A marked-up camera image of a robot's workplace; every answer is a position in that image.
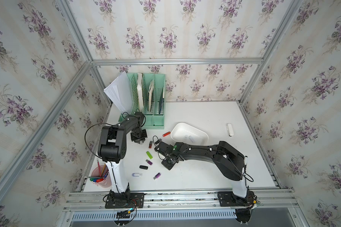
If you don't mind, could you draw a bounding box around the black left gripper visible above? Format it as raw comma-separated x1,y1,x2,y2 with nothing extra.
130,129,147,143

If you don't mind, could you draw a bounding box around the white plastic storage box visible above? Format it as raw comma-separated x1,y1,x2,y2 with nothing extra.
170,123,209,146

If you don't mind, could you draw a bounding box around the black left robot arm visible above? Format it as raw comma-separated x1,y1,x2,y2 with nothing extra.
97,112,147,199

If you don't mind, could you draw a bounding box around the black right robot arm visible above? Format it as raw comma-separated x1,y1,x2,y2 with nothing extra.
154,139,249,199

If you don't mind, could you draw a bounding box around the purple usb flash drive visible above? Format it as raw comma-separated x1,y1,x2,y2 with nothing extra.
153,173,161,180

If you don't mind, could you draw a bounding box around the green usb flash drive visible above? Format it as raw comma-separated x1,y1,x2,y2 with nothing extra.
146,151,153,159

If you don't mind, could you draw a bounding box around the silver white swivel usb drive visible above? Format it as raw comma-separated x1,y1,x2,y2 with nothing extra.
132,173,143,177

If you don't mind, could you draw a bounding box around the green desk file organizer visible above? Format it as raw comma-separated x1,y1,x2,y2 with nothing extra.
127,73,166,130

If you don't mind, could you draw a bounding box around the white paper stack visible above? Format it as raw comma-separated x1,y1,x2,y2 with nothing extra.
103,72,133,113

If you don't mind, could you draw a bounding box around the white book in organizer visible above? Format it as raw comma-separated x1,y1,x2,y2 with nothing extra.
137,73,144,112

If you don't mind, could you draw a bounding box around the beige notebook in organizer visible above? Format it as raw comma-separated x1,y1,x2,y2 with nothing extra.
148,79,154,112

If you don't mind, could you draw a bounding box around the pink pen cup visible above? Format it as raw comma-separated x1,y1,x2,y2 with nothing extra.
88,159,112,188

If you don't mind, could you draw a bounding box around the white eraser block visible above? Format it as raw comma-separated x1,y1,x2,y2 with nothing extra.
226,123,235,137

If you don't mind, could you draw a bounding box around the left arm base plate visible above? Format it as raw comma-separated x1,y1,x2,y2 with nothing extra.
104,191,145,209

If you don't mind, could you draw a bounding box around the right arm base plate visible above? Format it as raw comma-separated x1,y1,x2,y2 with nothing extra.
217,190,257,207

